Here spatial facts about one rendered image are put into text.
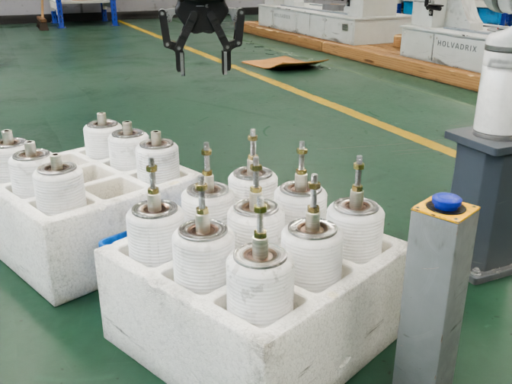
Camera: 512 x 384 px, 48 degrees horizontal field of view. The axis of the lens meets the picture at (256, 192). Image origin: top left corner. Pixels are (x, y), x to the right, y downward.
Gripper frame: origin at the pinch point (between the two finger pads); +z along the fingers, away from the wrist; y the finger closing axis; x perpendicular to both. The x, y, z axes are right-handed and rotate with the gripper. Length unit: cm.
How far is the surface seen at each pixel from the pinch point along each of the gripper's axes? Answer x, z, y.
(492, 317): 10, 47, -53
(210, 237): 19.5, 21.7, 1.0
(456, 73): -198, 40, -149
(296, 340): 32.6, 31.5, -9.3
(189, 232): 17.4, 21.7, 4.0
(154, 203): 8.4, 20.4, 9.2
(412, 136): -108, 47, -87
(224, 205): 4.0, 23.3, -2.6
